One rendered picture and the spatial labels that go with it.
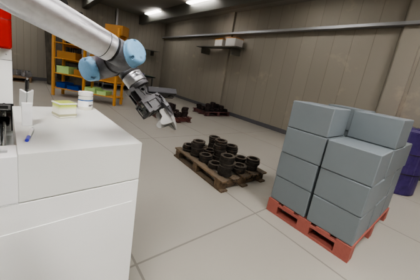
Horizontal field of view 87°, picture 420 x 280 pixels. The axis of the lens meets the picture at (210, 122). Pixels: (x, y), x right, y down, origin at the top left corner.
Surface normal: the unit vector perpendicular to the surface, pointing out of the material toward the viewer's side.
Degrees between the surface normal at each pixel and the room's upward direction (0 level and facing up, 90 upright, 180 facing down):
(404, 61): 90
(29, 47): 90
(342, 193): 90
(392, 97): 90
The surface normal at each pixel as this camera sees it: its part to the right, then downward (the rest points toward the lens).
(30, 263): 0.66, 0.25
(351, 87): -0.77, 0.01
